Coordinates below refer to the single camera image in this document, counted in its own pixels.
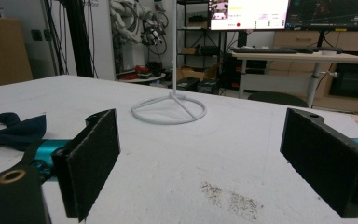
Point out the dark computer monitor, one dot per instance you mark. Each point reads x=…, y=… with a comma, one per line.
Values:
x=332, y=14

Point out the black keyboard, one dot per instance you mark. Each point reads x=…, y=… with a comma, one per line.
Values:
x=320, y=49
x=261, y=50

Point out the wooden cabinet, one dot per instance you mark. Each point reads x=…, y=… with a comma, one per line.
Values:
x=351, y=42

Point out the white robot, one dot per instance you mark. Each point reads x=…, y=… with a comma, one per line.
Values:
x=127, y=31

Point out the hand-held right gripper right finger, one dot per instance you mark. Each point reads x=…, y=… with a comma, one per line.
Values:
x=323, y=161

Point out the black shelving rack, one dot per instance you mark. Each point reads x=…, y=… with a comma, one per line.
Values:
x=199, y=37

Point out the dark navy bow tie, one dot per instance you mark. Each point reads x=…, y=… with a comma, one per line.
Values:
x=18, y=132

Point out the black storage box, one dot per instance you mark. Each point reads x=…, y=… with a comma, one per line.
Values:
x=195, y=85

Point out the round white side table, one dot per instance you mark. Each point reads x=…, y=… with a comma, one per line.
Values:
x=143, y=79

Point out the light wooden desk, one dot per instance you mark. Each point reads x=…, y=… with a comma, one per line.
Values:
x=298, y=57

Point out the open cardboard box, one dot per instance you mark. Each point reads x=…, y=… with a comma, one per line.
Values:
x=195, y=73

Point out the brown cardboard board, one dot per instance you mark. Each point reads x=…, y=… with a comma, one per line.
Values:
x=3, y=53

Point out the black chair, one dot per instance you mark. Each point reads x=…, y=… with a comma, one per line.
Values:
x=276, y=99

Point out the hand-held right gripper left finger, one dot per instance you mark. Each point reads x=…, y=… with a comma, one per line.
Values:
x=88, y=161

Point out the bright computer monitor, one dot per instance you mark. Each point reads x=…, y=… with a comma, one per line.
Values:
x=254, y=15

